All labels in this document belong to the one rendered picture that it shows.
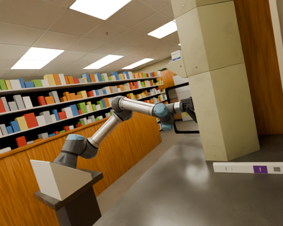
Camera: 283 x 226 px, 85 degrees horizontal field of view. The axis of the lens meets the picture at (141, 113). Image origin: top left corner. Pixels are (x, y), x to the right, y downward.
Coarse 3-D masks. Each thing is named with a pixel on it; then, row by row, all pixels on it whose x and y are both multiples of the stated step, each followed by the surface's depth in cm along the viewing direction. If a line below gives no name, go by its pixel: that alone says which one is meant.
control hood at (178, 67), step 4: (180, 60) 81; (168, 64) 86; (172, 64) 84; (176, 64) 83; (180, 64) 82; (184, 64) 81; (168, 68) 86; (172, 68) 85; (176, 68) 84; (180, 68) 82; (184, 68) 81; (176, 72) 84; (180, 72) 83; (184, 72) 82; (180, 76) 84; (184, 76) 82
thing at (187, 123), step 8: (176, 88) 122; (184, 88) 117; (176, 96) 124; (184, 96) 119; (184, 112) 122; (176, 120) 129; (184, 120) 124; (192, 120) 119; (184, 128) 126; (192, 128) 121
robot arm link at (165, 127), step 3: (171, 114) 102; (171, 117) 98; (168, 120) 96; (171, 120) 98; (162, 123) 101; (165, 123) 98; (168, 123) 98; (171, 123) 100; (162, 126) 100; (165, 126) 99; (168, 126) 98; (171, 126) 99; (162, 129) 103; (165, 129) 101; (168, 129) 100; (171, 129) 100
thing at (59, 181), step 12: (36, 168) 93; (48, 168) 82; (60, 168) 84; (72, 168) 89; (48, 180) 87; (60, 180) 83; (72, 180) 88; (84, 180) 94; (48, 192) 91; (60, 192) 82; (72, 192) 87
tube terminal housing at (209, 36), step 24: (192, 24) 74; (216, 24) 74; (192, 48) 77; (216, 48) 75; (240, 48) 77; (192, 72) 80; (216, 72) 76; (240, 72) 78; (192, 96) 82; (216, 96) 76; (240, 96) 79; (216, 120) 78; (240, 120) 80; (216, 144) 81; (240, 144) 81
